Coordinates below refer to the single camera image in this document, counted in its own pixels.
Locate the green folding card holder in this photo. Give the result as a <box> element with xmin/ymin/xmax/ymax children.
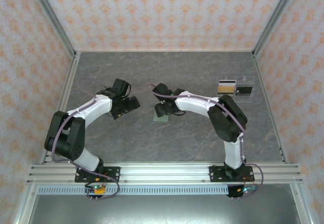
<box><xmin>152</xmin><ymin>111</ymin><xmax>171</xmax><ymax>123</ymax></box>

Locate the orange credit card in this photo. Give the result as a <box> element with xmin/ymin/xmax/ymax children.
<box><xmin>218</xmin><ymin>85</ymin><xmax>235</xmax><ymax>95</ymax></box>

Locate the black credit card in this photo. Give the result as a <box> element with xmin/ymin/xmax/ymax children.
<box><xmin>236</xmin><ymin>86</ymin><xmax>253</xmax><ymax>95</ymax></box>

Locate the clear acrylic card stand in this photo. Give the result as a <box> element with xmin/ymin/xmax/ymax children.
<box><xmin>216</xmin><ymin>76</ymin><xmax>255</xmax><ymax>104</ymax></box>

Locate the circuit board with yellow connector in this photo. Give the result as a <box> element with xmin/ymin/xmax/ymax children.
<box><xmin>85</xmin><ymin>183</ymin><xmax>107</xmax><ymax>195</ymax></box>

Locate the grey metal panel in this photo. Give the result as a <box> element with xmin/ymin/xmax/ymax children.
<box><xmin>26</xmin><ymin>195</ymin><xmax>303</xmax><ymax>224</ymax></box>

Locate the circuit board with green light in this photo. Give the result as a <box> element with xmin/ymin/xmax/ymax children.
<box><xmin>236</xmin><ymin>186</ymin><xmax>258</xmax><ymax>195</ymax></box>

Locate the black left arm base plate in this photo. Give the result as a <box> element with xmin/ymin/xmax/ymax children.
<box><xmin>74</xmin><ymin>166</ymin><xmax>122</xmax><ymax>184</ymax></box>

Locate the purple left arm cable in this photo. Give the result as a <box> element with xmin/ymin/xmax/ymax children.
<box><xmin>49</xmin><ymin>78</ymin><xmax>121</xmax><ymax>201</ymax></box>

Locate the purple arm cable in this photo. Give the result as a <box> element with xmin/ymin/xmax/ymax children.
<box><xmin>49</xmin><ymin>78</ymin><xmax>121</xmax><ymax>201</ymax></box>
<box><xmin>149</xmin><ymin>83</ymin><xmax>265</xmax><ymax>200</ymax></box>

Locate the aluminium mounting rail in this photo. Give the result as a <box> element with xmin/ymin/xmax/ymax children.
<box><xmin>26</xmin><ymin>162</ymin><xmax>304</xmax><ymax>185</ymax></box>

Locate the grey slotted cable duct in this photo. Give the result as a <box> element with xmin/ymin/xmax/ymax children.
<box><xmin>37</xmin><ymin>185</ymin><xmax>257</xmax><ymax>196</ymax></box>

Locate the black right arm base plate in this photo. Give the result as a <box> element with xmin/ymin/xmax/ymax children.
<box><xmin>209</xmin><ymin>165</ymin><xmax>254</xmax><ymax>184</ymax></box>

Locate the aluminium frame post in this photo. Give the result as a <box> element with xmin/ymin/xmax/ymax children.
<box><xmin>252</xmin><ymin>0</ymin><xmax>302</xmax><ymax>58</ymax></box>
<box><xmin>26</xmin><ymin>0</ymin><xmax>78</xmax><ymax>58</ymax></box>

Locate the aluminium frame leg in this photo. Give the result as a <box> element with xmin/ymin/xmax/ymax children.
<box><xmin>290</xmin><ymin>183</ymin><xmax>313</xmax><ymax>224</ymax></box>
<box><xmin>12</xmin><ymin>183</ymin><xmax>38</xmax><ymax>224</ymax></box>

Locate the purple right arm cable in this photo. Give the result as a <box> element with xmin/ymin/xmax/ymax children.
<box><xmin>149</xmin><ymin>83</ymin><xmax>265</xmax><ymax>200</ymax></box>

